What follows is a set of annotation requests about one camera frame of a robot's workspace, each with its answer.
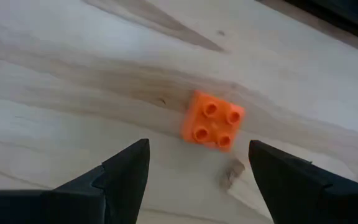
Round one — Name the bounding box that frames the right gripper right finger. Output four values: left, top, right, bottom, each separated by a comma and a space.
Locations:
248, 139, 358, 224

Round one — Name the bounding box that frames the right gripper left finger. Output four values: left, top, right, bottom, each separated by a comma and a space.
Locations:
44, 138, 152, 224

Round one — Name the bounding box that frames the small orange square brick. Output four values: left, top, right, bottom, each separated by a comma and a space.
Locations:
180, 90, 246, 153

